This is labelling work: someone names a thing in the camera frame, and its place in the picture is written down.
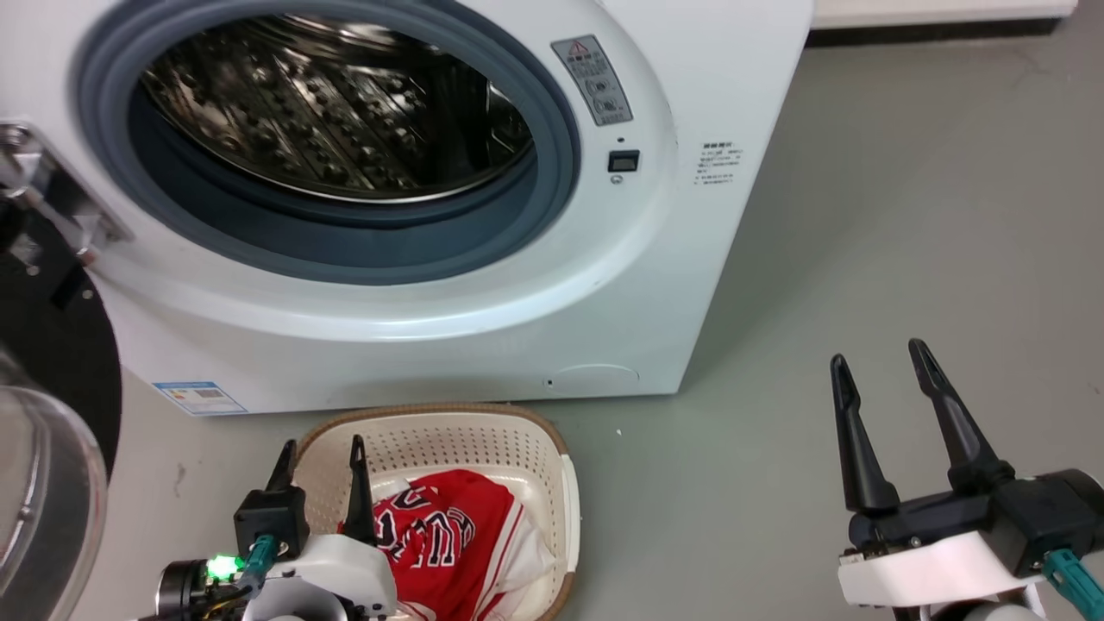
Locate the left gripper black and white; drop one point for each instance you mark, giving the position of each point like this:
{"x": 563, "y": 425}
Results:
{"x": 341, "y": 573}

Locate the right gripper black and white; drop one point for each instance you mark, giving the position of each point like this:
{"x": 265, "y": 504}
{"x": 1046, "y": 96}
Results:
{"x": 940, "y": 552}

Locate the red basketball jersey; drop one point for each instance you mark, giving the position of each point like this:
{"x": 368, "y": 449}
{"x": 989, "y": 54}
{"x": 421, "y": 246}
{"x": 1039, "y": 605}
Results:
{"x": 440, "y": 535}

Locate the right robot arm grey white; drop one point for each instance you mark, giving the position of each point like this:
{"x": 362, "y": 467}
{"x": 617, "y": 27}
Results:
{"x": 992, "y": 612}

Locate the cream perforated laundry basket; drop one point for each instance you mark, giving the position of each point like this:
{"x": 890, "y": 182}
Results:
{"x": 466, "y": 440}

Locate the white oval filter access cover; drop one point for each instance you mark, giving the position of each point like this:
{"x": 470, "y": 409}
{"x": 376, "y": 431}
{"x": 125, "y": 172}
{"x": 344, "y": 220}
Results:
{"x": 597, "y": 379}

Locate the washer door with glass bowl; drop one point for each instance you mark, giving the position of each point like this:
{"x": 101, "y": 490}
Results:
{"x": 52, "y": 345}

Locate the stainless steel washing machine drum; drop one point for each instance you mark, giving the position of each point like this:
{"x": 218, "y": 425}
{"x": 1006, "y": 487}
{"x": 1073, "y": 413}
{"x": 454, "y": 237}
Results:
{"x": 328, "y": 112}

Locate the metal washer door hinge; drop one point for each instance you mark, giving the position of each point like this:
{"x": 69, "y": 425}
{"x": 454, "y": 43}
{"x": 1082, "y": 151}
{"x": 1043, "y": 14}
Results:
{"x": 47, "y": 185}

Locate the blue energy label sticker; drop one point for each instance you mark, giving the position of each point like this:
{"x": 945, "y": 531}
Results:
{"x": 200, "y": 398}

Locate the grey rubber door gasket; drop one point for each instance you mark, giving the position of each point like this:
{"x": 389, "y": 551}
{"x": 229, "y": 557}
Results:
{"x": 345, "y": 246}

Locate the white front-load washing machine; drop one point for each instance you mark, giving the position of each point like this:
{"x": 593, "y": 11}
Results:
{"x": 483, "y": 302}

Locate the white baseboard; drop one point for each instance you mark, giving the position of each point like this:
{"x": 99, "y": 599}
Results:
{"x": 940, "y": 10}

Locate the warning sticker with red triangle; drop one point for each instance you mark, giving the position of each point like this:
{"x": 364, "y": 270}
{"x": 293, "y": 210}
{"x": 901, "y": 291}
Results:
{"x": 592, "y": 79}

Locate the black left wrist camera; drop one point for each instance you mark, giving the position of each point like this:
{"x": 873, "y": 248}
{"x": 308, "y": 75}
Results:
{"x": 185, "y": 591}

